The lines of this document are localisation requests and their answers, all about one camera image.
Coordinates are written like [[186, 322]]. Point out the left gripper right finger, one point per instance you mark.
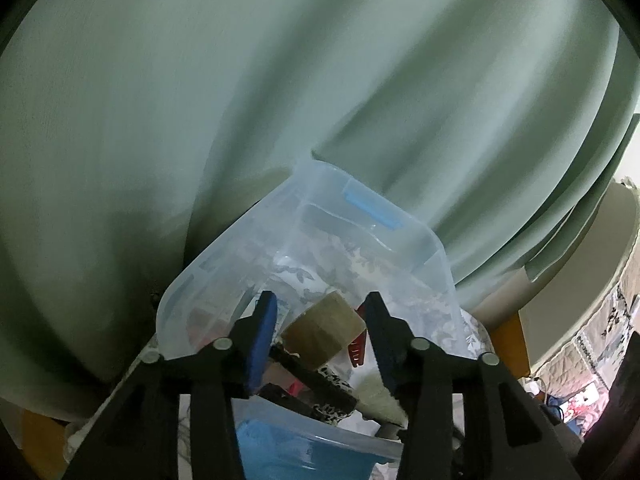
[[467, 418]]

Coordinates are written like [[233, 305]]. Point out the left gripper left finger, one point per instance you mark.
[[136, 436]]

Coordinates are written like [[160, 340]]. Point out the floral grey table cloth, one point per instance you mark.
[[475, 337]]

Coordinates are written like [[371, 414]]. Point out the quilted beige bed cover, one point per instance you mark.
[[593, 351]]

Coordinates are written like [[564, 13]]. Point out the black white patterned item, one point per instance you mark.
[[334, 400]]

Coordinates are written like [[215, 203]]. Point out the gold brown small box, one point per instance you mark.
[[323, 331]]

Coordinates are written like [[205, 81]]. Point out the clear plastic storage bin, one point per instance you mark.
[[318, 232]]

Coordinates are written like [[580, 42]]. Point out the green curtain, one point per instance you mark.
[[133, 132]]

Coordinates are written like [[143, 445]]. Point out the blue bin latch handle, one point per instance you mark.
[[271, 452]]

